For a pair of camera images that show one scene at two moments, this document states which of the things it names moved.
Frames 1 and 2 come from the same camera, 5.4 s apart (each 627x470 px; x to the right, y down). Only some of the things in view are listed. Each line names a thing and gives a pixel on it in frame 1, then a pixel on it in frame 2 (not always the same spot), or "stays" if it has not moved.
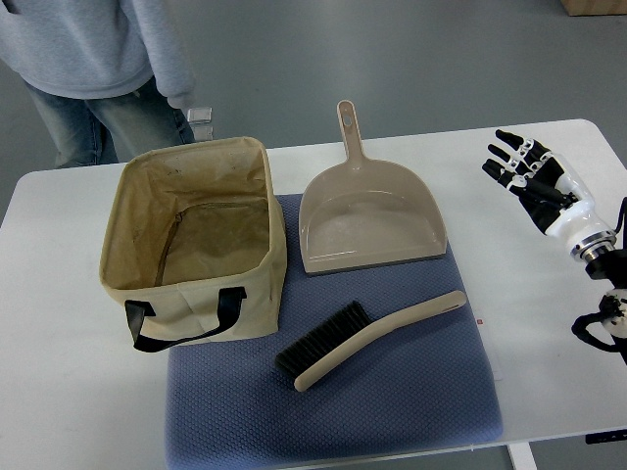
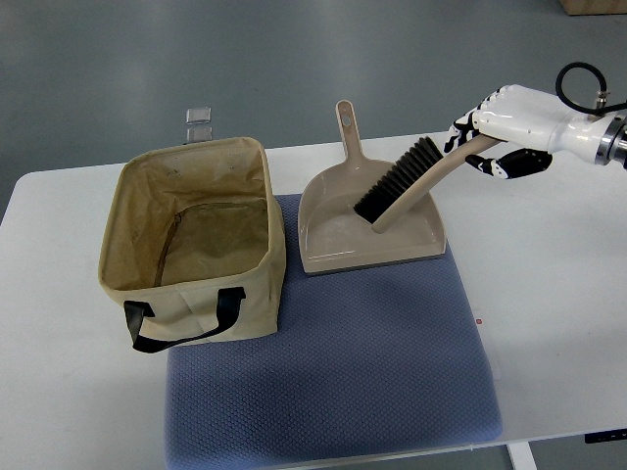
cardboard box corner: [595, 7] stays
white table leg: [521, 456] stays
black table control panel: [604, 437] stays
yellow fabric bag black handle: [195, 243] stays
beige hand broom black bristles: [347, 333] to [407, 182]
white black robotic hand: [553, 190] to [521, 116]
